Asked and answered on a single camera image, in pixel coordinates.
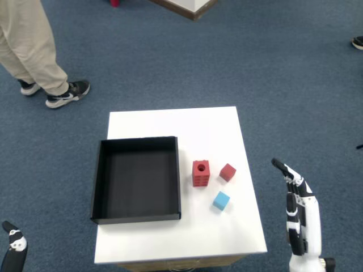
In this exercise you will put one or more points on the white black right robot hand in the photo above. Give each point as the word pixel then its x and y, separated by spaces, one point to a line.
pixel 310 221

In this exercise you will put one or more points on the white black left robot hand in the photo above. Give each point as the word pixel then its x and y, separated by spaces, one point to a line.
pixel 15 255

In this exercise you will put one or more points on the blue foam cube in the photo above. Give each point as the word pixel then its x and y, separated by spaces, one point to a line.
pixel 220 200

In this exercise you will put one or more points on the plain red foam cube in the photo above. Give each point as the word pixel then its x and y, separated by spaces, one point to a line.
pixel 227 171

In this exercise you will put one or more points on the black open box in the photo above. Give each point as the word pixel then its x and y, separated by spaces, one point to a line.
pixel 139 184

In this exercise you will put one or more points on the red block with round hole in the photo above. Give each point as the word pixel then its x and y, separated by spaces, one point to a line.
pixel 200 175

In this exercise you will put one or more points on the black white sneaker with swoosh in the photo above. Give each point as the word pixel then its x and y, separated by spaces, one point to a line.
pixel 68 95

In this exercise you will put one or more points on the white square table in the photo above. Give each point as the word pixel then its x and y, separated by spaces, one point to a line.
pixel 170 124

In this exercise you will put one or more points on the black shoe with white sole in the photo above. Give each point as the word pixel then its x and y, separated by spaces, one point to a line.
pixel 358 42

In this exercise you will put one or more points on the beige trousers of person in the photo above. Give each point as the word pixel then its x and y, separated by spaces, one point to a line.
pixel 28 42

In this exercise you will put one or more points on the white panel with brown edge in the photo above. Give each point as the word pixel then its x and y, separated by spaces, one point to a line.
pixel 195 7

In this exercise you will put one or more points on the small red object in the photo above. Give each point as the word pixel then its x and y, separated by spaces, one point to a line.
pixel 114 3

